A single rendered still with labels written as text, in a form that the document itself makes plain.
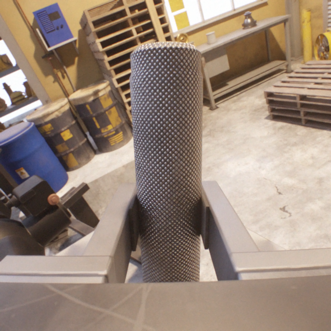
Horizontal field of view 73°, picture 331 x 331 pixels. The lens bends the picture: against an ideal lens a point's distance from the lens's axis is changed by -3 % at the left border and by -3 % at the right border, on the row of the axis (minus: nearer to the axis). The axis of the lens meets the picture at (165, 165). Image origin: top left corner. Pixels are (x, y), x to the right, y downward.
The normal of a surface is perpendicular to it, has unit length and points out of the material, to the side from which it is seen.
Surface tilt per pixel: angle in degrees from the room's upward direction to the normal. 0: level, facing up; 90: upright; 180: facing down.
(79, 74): 90
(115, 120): 90
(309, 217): 0
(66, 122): 90
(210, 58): 90
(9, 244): 23
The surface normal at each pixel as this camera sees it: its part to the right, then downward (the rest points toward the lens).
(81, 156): 0.67, 0.21
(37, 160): 0.80, 0.07
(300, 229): -0.32, -0.79
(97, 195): 0.36, 0.41
